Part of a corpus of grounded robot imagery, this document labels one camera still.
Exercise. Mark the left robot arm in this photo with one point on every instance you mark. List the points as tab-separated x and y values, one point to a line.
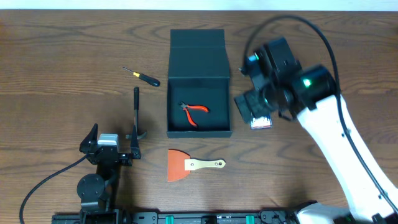
98	191

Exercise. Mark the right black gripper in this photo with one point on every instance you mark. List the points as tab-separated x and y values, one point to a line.
257	107

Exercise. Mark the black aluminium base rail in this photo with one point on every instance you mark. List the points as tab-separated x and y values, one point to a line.
186	217

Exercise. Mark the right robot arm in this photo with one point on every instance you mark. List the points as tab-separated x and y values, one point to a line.
312	97

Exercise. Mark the black steel claw hammer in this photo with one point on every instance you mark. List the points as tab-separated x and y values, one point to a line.
136	105

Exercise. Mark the clear precision screwdriver case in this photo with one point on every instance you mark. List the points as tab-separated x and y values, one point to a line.
264	122

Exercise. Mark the dark green open box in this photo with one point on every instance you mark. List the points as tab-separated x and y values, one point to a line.
198	74

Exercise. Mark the black handled screwdriver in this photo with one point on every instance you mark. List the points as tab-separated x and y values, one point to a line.
151	81

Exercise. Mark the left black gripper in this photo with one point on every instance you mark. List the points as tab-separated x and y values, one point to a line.
109	157

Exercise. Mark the red handled pliers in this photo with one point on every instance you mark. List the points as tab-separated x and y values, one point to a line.
187	108

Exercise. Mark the orange scraper wooden handle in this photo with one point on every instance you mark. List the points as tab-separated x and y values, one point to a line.
180	165

